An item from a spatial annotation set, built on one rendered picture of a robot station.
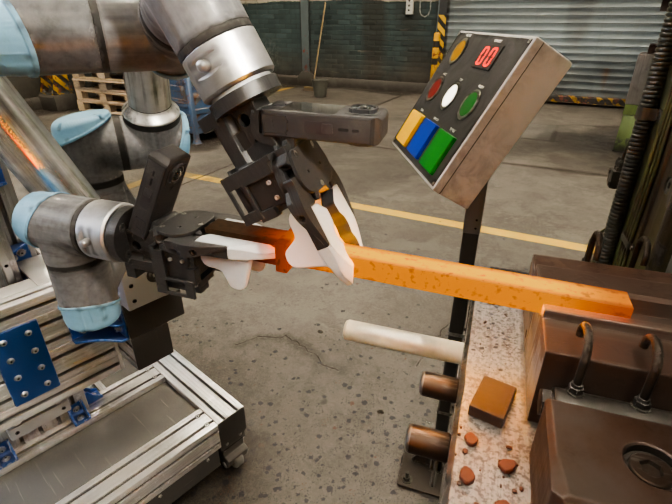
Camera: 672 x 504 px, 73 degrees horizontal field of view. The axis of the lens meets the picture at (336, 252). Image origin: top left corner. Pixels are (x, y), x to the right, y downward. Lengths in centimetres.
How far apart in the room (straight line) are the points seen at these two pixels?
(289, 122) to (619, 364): 33
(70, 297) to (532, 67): 75
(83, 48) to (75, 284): 30
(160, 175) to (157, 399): 108
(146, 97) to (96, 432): 92
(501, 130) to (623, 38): 745
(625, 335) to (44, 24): 58
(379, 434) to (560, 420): 129
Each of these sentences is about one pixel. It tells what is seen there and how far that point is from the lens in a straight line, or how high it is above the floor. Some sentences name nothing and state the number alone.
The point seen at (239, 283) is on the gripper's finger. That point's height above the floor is 96.
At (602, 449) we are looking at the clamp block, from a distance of 36.
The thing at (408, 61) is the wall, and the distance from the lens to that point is 876.
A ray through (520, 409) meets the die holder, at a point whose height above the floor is 91.
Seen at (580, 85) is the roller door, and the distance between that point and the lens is 830.
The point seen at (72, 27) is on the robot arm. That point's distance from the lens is 53.
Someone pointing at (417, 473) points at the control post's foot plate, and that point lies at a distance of 154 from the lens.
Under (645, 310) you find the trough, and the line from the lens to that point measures 50.
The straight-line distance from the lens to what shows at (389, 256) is 46.
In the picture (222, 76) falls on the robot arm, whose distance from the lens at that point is 43.
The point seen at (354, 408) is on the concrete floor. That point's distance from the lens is 170.
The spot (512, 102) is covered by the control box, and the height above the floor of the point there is 110.
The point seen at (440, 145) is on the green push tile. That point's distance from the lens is 86.
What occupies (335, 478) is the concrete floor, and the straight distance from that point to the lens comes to 152.
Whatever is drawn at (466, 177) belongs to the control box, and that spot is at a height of 98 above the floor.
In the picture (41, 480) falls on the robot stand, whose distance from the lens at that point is 145.
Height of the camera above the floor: 123
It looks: 27 degrees down
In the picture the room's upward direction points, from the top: straight up
